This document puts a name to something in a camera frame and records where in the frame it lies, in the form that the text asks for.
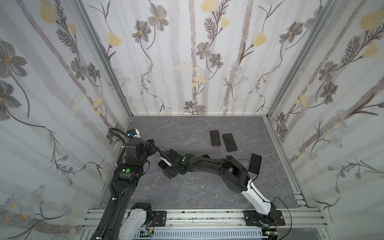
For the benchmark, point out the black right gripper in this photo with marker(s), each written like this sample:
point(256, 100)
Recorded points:
point(173, 163)

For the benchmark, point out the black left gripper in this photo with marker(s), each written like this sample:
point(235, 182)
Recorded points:
point(151, 146)

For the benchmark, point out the black phone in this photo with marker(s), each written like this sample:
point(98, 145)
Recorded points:
point(255, 164)
point(162, 164)
point(229, 142)
point(215, 138)

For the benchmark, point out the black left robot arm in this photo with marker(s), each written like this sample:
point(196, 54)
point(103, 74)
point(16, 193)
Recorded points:
point(128, 171)

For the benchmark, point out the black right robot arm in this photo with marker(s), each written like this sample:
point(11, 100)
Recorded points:
point(235, 176)

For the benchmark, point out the small green circuit board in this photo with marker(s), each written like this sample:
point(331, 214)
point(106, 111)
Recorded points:
point(146, 234)

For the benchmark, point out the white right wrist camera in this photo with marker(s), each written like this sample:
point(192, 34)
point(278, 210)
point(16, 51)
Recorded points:
point(167, 161)

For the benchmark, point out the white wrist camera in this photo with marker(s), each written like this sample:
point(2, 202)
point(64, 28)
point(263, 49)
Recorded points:
point(167, 161)
point(133, 133)

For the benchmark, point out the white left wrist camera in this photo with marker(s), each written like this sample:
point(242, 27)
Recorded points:
point(133, 133)

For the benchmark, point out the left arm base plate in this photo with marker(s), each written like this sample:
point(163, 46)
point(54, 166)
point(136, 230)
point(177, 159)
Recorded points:
point(158, 219)

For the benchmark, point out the white slotted cable duct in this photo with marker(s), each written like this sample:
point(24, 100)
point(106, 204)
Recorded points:
point(206, 234)

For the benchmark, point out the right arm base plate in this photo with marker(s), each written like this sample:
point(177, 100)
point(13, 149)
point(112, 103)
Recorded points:
point(252, 218)

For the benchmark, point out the aluminium mounting rail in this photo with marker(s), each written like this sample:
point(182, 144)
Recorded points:
point(235, 218)

